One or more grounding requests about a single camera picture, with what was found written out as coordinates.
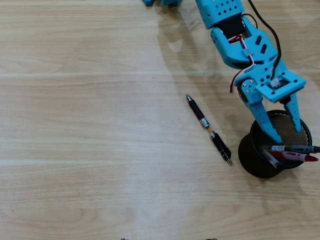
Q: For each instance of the clear gel pen black cap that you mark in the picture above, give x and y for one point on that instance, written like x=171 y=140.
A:
x=271 y=158

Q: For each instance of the black retractable pen chrome tip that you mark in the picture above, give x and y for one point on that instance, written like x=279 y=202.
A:
x=220 y=145

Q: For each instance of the teal gripper body black servo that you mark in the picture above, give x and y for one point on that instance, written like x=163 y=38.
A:
x=260 y=80

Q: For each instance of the teal robot base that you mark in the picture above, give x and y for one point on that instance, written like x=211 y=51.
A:
x=150 y=2

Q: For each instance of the red retractable pen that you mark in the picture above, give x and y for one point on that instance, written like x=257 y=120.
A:
x=297 y=156

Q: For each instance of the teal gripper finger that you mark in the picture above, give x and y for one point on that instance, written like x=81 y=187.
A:
x=295 y=112
x=262 y=117

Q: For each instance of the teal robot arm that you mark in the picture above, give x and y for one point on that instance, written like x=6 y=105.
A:
x=220 y=10

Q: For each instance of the black mesh pen holder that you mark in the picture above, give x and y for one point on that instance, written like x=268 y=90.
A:
x=250 y=162

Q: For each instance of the grey grip clear pen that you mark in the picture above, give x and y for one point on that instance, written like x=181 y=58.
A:
x=305 y=149

